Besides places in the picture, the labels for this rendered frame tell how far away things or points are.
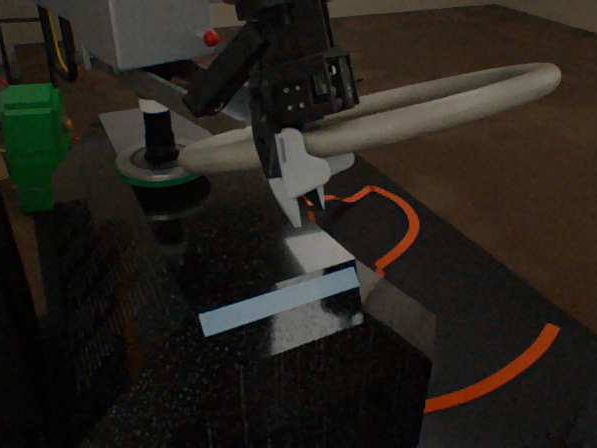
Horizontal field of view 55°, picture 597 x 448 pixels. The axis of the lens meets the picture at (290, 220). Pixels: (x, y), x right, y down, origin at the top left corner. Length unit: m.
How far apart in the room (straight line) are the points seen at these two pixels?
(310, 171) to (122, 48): 0.73
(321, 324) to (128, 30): 0.66
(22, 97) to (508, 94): 2.61
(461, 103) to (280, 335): 0.60
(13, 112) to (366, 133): 2.55
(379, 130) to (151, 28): 0.75
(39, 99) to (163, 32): 1.80
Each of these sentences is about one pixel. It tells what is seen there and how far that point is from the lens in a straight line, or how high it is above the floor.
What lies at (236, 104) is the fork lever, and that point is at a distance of 1.13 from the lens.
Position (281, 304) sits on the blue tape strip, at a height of 0.79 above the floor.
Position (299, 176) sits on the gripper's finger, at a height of 1.22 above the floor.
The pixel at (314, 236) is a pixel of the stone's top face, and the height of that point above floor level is 0.82.
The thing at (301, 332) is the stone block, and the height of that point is 0.75.
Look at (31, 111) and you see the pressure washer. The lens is 2.97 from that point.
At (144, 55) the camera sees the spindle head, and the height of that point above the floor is 1.14.
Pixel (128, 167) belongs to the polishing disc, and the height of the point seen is 0.88.
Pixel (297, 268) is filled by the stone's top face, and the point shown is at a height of 0.82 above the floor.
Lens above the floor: 1.46
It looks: 31 degrees down
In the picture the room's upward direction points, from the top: straight up
